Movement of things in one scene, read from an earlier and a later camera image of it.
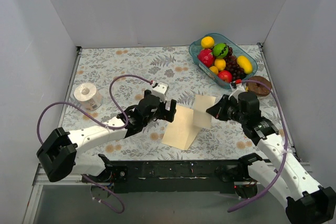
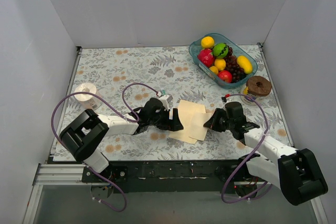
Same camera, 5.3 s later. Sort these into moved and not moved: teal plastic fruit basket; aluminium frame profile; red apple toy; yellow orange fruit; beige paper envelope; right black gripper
Moved: right black gripper; beige paper envelope
Not moved: yellow orange fruit; red apple toy; aluminium frame profile; teal plastic fruit basket
